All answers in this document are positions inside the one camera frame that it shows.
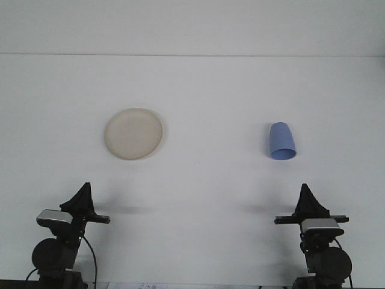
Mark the pale round plate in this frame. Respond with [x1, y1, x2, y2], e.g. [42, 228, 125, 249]
[103, 107, 165, 161]

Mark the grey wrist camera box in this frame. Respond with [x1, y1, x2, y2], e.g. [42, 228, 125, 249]
[36, 210, 74, 228]
[301, 218, 345, 237]

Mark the pale blue cup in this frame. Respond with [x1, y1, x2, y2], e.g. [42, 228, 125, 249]
[268, 121, 298, 161]

